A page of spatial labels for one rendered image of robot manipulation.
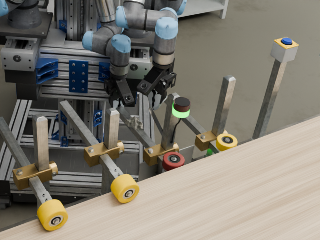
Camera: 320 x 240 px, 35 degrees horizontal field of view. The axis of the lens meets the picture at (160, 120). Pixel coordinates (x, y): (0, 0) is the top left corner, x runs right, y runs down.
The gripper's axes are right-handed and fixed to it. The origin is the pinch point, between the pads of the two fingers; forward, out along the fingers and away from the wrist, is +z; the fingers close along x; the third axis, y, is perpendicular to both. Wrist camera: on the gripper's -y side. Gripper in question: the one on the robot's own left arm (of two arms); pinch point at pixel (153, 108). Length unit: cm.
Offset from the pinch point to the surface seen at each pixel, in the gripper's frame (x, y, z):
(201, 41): 108, 222, 101
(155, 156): -8.5, -7.2, 14.3
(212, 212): -41.1, -18.8, 10.8
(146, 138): 0.5, -1.1, 14.8
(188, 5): 141, 246, 87
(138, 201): -20.2, -31.9, 10.8
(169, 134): -9.8, -1.5, 6.0
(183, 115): -15.3, -3.5, -7.1
